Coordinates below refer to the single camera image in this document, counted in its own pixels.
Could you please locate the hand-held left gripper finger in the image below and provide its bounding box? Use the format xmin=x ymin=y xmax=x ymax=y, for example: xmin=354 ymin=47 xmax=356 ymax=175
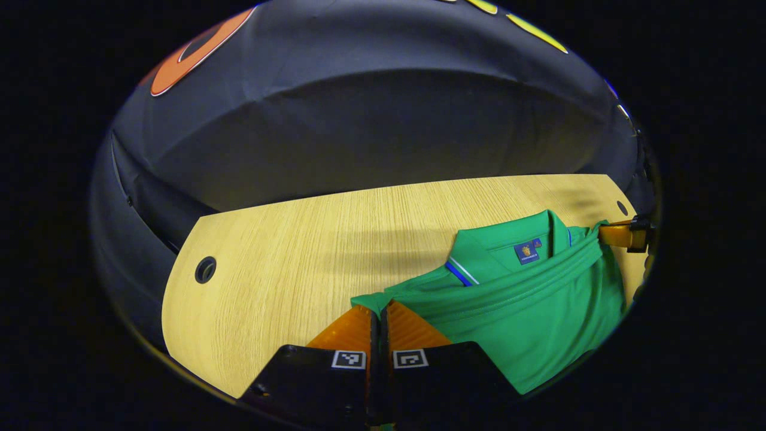
xmin=381 ymin=299 xmax=522 ymax=429
xmin=238 ymin=304 xmax=380 ymax=430

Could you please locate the green T-shirt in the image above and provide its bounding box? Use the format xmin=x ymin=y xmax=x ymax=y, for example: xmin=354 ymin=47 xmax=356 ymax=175
xmin=350 ymin=210 xmax=629 ymax=397

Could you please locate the black backdrop cloth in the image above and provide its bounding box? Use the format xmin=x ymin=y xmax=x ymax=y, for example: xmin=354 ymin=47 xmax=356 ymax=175
xmin=90 ymin=0 xmax=659 ymax=354

